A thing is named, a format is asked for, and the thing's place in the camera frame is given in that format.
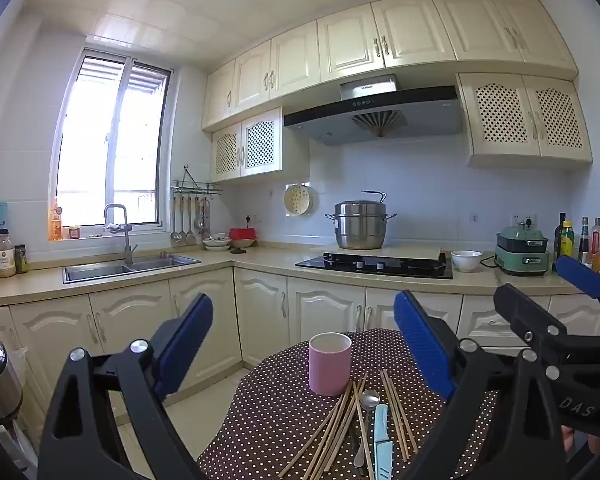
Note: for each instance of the black gas cooktop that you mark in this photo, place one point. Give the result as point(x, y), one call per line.
point(330, 262)

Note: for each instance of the light blue knife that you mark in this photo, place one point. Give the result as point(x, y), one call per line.
point(381, 435)

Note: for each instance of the wall socket with plug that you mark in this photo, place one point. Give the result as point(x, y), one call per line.
point(251, 219)

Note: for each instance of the stacked white bowls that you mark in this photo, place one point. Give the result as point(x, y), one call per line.
point(216, 244)

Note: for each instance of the steel kettle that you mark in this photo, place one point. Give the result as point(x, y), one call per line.
point(0, 380)

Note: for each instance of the kitchen window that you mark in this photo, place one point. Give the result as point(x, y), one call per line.
point(107, 150)

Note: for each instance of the wall utensil rack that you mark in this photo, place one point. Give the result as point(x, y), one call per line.
point(195, 189)

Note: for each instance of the wide lattice door cabinet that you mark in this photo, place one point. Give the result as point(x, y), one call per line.
point(525, 120)

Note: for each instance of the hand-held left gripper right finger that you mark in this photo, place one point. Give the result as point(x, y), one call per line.
point(422, 345)

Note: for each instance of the small red jar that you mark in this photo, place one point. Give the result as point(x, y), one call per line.
point(75, 233)

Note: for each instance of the round cream colander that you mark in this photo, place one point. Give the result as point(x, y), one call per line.
point(300, 201)

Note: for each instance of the grey range hood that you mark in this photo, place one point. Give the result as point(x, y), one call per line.
point(330, 122)

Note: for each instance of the steel steamer pot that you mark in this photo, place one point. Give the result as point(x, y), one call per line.
point(359, 227)

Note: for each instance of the cream upper wall cabinets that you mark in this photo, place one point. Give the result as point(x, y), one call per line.
point(350, 42)

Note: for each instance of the person's right hand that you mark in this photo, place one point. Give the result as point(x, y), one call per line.
point(597, 447)

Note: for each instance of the white bowl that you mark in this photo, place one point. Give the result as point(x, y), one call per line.
point(466, 261)

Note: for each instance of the double wall socket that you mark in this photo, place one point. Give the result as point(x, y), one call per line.
point(524, 221)

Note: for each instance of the steel double sink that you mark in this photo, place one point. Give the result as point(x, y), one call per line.
point(130, 265)

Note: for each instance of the small lattice door cabinet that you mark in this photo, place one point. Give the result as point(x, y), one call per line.
point(257, 145)

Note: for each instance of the green electric cooker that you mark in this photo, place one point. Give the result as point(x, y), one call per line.
point(522, 252)

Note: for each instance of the dark olive oil bottle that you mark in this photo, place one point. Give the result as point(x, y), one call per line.
point(559, 245)

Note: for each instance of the jar with black lid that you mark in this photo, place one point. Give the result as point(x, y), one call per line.
point(4, 257)

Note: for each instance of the steel spoon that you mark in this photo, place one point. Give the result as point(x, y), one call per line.
point(369, 400)

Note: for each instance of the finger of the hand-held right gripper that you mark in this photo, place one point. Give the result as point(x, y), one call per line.
point(520, 310)
point(582, 275)

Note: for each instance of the dark sauce bottle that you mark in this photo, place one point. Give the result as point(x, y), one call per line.
point(584, 242)

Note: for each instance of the small dark jar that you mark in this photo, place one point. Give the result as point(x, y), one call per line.
point(21, 260)

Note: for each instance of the red food container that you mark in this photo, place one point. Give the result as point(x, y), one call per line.
point(242, 234)

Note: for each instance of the blue box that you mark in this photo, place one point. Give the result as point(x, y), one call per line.
point(1, 215)

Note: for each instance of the hanging steel skimmer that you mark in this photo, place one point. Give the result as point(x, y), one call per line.
point(205, 220)

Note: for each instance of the bunch of wooden chopsticks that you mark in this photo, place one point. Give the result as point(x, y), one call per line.
point(330, 435)

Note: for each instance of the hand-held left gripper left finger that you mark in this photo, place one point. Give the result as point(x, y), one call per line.
point(185, 345)

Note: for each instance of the grey kitchen faucet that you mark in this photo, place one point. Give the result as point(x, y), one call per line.
point(127, 245)

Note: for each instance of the cream lower kitchen cabinets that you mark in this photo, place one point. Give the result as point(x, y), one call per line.
point(260, 310)

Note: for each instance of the pink cup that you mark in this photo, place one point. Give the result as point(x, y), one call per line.
point(329, 367)

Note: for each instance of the orange bottle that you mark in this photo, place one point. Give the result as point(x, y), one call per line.
point(55, 225)

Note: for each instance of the clear bottle with red label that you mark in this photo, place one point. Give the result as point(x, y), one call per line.
point(598, 247)

